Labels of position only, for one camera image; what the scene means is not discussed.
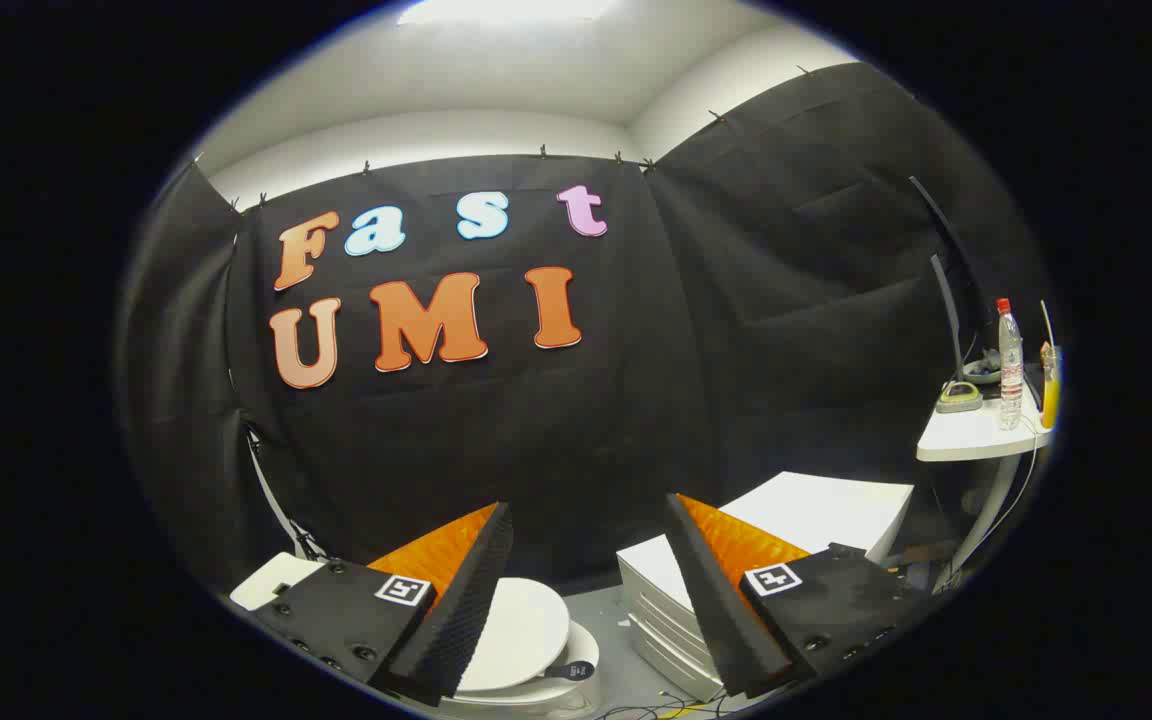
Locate white side table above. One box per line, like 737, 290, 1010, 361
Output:
916, 392, 1055, 591

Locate white toilet lid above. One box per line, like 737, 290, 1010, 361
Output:
456, 577, 572, 693

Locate black floor cables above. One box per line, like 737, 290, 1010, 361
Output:
596, 693, 729, 720

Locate orange juice glass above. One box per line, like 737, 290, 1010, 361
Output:
1038, 300, 1065, 431

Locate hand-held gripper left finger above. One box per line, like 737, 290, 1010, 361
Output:
254, 502, 516, 707

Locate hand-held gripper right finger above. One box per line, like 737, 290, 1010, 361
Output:
664, 492, 929, 699

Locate black backdrop cloth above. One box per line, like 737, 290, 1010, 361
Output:
116, 62, 1052, 601

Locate white toilet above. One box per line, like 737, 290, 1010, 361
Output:
231, 552, 602, 717

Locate clear water bottle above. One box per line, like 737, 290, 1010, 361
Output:
996, 298, 1025, 431

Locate white drawer cabinet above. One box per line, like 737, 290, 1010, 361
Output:
616, 472, 915, 701

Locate grey stand with base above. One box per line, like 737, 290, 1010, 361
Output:
929, 254, 985, 414

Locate black tripod stand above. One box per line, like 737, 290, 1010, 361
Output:
242, 422, 325, 563

